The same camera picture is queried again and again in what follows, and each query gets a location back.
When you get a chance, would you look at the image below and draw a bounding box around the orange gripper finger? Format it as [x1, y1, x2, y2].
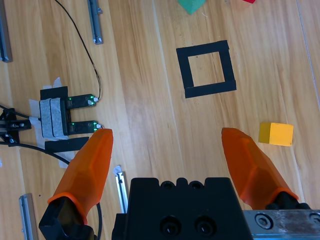
[38, 128, 115, 240]
[221, 127, 311, 211]

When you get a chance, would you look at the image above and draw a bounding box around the black tape square outline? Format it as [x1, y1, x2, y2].
[175, 39, 238, 99]

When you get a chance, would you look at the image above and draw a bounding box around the yellow wooden block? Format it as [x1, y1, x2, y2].
[257, 121, 295, 148]

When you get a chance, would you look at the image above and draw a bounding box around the green wooden block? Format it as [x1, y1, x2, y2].
[177, 0, 207, 15]

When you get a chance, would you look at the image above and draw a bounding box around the aluminium rail with side clip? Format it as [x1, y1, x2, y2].
[87, 0, 104, 46]

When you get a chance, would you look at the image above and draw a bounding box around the short black tape patch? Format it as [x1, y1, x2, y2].
[39, 86, 69, 100]

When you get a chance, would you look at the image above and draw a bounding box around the grey foam strip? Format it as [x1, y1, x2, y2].
[49, 97, 64, 138]
[39, 98, 53, 139]

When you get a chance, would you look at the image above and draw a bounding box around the thin black cable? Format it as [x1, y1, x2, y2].
[54, 0, 102, 101]

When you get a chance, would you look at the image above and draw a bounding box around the black board with green lights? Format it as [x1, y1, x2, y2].
[59, 93, 99, 135]

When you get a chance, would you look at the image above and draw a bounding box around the thick black cable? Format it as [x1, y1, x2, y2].
[0, 141, 104, 240]

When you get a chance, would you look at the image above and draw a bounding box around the black metal bracket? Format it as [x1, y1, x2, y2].
[0, 107, 33, 147]

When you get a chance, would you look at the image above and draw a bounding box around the long black tape strip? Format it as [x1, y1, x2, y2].
[44, 136, 90, 154]

